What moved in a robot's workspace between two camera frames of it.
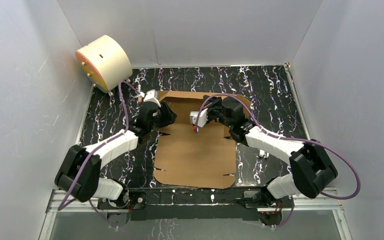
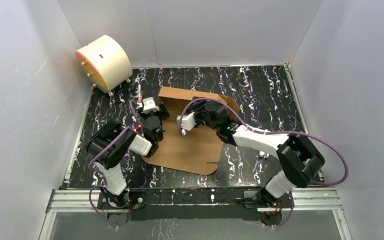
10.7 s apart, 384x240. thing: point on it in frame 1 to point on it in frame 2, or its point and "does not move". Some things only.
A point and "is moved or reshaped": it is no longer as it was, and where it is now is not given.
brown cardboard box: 205,158 is moved or reshaped
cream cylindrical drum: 104,63 does not move
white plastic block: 262,153 does not move
